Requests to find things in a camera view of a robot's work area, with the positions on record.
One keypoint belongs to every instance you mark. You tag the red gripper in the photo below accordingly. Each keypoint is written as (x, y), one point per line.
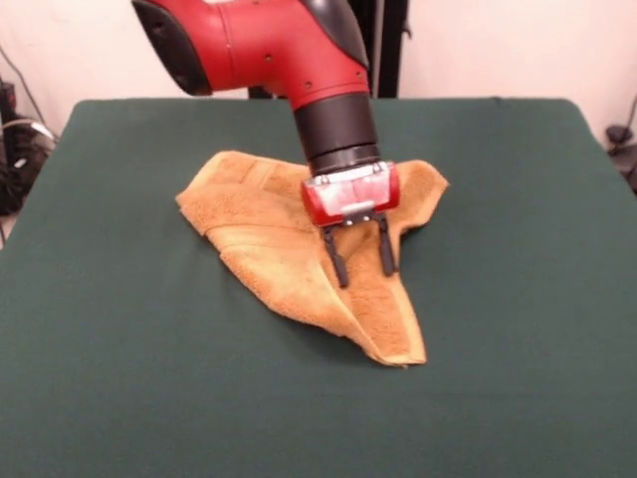
(323, 204)

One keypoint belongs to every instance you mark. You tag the tan terry towel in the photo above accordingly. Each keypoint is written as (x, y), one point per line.
(259, 224)

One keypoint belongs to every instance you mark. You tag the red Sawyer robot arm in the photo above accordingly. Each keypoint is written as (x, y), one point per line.
(259, 45)

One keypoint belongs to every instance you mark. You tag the dark green table cloth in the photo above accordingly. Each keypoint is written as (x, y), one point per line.
(149, 373)

